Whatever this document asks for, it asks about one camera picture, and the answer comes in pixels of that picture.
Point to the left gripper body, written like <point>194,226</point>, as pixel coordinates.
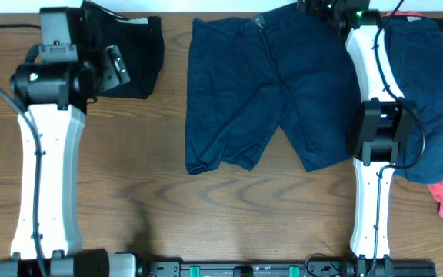
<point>114,71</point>

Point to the navy blue shorts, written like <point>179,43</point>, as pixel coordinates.
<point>248,77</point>
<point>429,96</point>

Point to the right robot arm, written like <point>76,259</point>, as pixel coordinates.
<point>377,136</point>

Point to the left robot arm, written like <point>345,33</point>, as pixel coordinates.
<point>51,92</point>

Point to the folded black shorts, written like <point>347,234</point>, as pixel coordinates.
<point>140,42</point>

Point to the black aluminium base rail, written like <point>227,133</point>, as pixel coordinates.
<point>267,269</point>

